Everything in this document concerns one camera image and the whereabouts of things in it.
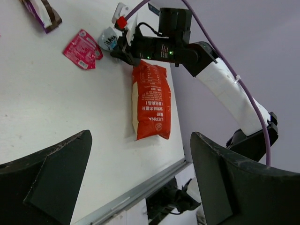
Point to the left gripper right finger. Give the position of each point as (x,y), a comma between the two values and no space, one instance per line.
(236,190)

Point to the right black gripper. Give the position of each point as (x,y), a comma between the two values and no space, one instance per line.
(145,48)

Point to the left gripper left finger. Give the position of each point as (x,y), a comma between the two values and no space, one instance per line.
(42,188)

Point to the grey Himalaya mint packet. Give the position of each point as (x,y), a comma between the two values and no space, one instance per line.
(108,39)

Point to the red chips bag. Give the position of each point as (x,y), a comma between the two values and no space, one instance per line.
(151,101)

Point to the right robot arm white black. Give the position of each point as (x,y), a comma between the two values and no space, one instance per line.
(258,127)

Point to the pink snack packet right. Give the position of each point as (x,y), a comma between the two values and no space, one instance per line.
(83,51)

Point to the brown chocolate wrapper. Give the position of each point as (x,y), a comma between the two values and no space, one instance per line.
(44,13)

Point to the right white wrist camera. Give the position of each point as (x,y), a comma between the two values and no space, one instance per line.
(126,26)

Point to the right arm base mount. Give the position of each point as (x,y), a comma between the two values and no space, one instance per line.
(169,197)

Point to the aluminium front rail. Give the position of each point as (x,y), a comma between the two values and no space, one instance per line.
(133,196)

